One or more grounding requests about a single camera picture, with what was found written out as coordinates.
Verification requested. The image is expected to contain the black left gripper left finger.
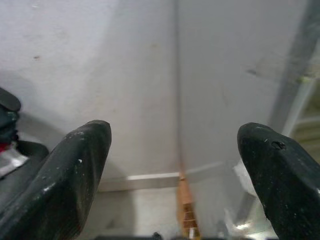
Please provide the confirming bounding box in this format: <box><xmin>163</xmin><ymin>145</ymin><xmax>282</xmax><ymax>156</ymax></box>
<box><xmin>0</xmin><ymin>119</ymin><xmax>113</xmax><ymax>240</ymax></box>

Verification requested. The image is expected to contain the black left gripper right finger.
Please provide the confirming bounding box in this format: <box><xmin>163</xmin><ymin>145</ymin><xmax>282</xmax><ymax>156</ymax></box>
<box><xmin>236</xmin><ymin>121</ymin><xmax>320</xmax><ymax>240</ymax></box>

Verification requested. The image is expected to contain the broom with orange handle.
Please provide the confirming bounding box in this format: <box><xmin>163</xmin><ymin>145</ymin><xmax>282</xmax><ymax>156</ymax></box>
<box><xmin>174</xmin><ymin>0</ymin><xmax>203</xmax><ymax>240</ymax></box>

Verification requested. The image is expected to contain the grey metal frame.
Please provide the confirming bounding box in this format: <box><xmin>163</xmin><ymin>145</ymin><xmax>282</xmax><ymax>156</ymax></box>
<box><xmin>268</xmin><ymin>0</ymin><xmax>320</xmax><ymax>141</ymax></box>

